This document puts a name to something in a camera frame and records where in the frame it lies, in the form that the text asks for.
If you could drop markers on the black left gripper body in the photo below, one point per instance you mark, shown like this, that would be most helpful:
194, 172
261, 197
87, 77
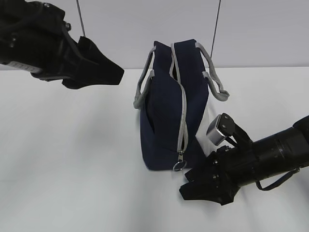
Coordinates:
34, 37

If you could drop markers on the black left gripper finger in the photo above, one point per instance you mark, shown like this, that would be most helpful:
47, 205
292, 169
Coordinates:
92, 68

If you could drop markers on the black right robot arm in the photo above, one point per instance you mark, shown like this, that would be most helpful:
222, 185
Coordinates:
268, 162

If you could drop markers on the navy blue lunch bag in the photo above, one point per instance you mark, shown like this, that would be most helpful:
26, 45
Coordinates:
171, 96

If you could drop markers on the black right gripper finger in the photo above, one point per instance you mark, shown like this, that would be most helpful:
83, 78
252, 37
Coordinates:
214, 187

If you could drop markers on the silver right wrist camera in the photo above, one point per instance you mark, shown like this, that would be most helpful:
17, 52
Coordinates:
223, 128

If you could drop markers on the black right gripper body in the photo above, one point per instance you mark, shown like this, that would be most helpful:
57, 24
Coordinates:
215, 162

